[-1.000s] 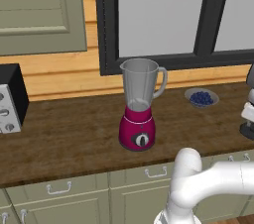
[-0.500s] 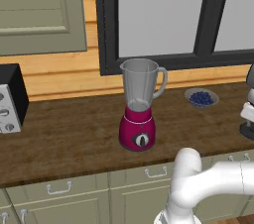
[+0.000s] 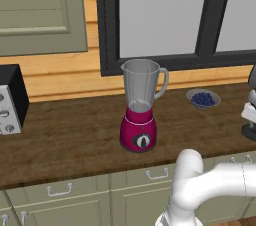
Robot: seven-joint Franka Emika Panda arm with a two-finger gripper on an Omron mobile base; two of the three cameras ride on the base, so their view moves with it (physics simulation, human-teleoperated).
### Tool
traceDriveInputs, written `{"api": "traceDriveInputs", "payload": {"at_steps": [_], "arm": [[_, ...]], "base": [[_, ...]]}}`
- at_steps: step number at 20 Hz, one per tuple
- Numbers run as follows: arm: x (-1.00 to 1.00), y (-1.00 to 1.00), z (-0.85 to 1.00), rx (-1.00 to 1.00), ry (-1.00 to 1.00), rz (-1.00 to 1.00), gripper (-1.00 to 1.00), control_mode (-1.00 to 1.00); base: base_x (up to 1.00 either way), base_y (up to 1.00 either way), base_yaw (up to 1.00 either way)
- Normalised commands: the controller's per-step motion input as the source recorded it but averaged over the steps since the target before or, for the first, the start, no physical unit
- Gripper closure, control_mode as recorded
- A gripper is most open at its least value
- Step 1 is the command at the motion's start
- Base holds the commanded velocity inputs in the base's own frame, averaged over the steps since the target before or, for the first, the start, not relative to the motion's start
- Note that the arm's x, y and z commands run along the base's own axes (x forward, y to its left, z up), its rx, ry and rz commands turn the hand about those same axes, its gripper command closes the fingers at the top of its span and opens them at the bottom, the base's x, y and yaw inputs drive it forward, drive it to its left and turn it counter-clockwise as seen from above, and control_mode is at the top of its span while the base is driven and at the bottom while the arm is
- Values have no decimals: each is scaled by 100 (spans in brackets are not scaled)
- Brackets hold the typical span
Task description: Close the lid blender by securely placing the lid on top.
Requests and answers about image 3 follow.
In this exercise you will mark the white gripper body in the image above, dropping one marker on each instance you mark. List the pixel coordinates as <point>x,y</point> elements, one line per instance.
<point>250,112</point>

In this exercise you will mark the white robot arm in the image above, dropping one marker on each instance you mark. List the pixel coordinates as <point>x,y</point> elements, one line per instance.
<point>190,183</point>

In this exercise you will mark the black blender lid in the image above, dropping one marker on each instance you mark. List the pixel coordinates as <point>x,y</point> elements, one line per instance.
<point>248,133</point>

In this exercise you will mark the magenta blender with clear jug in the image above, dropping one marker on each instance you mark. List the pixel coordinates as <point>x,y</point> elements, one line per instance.
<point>138,130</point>

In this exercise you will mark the grey bowl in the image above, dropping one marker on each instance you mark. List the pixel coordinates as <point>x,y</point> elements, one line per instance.
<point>215,102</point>

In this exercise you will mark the blueberries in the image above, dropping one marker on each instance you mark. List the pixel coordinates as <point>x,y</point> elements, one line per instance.
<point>202,99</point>

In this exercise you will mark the olive green drawer front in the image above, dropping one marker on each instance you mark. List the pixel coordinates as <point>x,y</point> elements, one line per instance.
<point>130,178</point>
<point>86,188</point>
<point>220,162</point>

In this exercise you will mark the black framed window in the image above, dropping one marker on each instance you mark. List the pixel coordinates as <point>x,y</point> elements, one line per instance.
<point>110,20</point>

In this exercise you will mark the black and silver toaster oven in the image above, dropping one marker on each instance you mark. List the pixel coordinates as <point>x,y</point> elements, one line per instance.
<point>11,103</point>

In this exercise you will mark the olive green wall cupboard door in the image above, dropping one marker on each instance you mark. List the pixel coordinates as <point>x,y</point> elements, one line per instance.
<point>40,10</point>

